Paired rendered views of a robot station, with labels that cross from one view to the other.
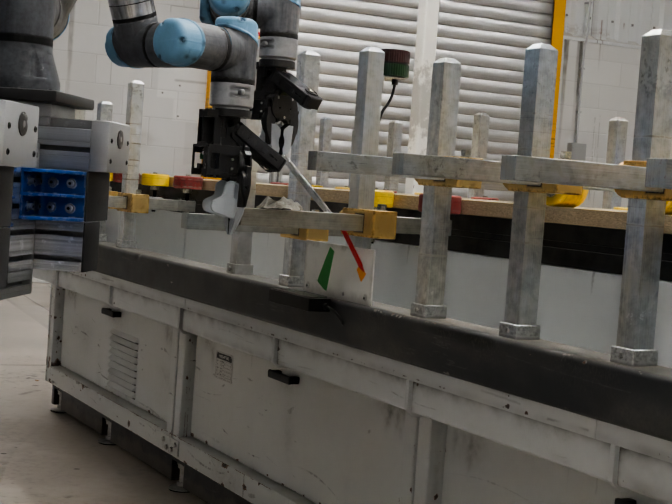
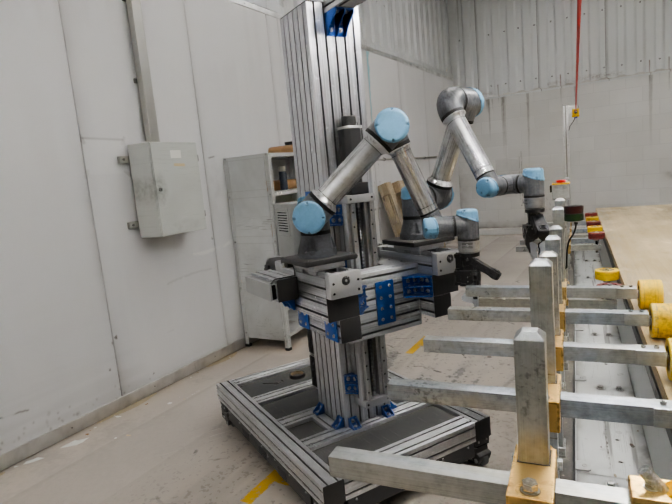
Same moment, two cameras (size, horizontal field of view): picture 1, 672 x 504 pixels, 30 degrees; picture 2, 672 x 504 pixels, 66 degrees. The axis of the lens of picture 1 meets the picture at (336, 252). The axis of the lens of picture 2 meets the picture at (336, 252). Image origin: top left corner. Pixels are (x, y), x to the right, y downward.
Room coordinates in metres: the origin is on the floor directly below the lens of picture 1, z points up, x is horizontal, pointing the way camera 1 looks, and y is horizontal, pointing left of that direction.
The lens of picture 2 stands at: (0.70, -1.01, 1.34)
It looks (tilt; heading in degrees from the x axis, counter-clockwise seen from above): 8 degrees down; 54
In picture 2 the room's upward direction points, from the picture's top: 5 degrees counter-clockwise
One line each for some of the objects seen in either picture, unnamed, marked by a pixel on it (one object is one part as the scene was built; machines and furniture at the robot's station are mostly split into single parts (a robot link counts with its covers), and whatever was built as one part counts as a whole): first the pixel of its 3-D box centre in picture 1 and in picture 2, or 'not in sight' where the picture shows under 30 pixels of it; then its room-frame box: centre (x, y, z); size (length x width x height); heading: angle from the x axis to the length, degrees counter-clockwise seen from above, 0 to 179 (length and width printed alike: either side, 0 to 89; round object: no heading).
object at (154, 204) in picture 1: (117, 202); (557, 248); (3.36, 0.59, 0.82); 0.43 x 0.03 x 0.04; 119
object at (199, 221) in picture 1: (286, 227); not in sight; (2.48, 0.10, 0.82); 0.43 x 0.03 x 0.04; 119
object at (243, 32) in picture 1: (233, 51); (466, 224); (2.14, 0.20, 1.12); 0.09 x 0.08 x 0.11; 140
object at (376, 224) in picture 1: (367, 222); not in sight; (2.30, -0.05, 0.85); 0.13 x 0.06 x 0.05; 29
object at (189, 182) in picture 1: (187, 195); (596, 241); (3.45, 0.42, 0.85); 0.08 x 0.08 x 0.11
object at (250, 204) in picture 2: not in sight; (288, 245); (2.96, 2.85, 0.78); 0.90 x 0.45 x 1.55; 24
